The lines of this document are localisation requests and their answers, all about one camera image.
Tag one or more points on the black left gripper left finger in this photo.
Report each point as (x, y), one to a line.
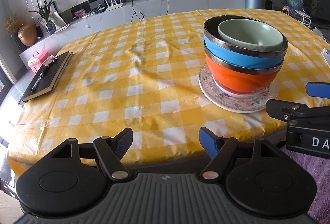
(110, 151)

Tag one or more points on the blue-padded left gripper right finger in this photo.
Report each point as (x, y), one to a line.
(221, 151)

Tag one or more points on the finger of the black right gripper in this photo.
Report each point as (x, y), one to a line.
(287, 111)

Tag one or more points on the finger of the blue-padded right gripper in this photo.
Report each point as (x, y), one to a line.
(318, 89)

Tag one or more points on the clear glass flower plate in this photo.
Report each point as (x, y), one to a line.
(229, 103)

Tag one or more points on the blue steel bowl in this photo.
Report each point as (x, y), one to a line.
(236, 55)

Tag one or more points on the orange steel bowl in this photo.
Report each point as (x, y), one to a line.
(239, 79)

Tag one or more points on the green ceramic bowl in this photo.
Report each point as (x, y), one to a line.
(251, 34)

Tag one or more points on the small white printed plate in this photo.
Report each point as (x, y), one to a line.
(235, 94)

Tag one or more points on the yellow checkered tablecloth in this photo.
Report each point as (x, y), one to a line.
(144, 75)

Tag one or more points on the pink small chair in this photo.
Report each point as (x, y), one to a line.
(287, 10)

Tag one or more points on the blue water jug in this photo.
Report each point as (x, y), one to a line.
(294, 5)

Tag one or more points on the black notebook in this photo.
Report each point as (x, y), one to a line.
(50, 80)

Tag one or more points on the black pen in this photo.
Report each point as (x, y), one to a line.
(39, 78)

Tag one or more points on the pink storage box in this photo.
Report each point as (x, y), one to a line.
(35, 62)

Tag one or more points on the white TV cabinet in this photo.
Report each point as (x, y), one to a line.
(129, 12)

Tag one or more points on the bronze round vase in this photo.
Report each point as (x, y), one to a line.
(27, 34)

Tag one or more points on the white wifi router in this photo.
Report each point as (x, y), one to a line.
(113, 4)

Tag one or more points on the green plant in blue vase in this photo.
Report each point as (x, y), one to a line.
(43, 8)

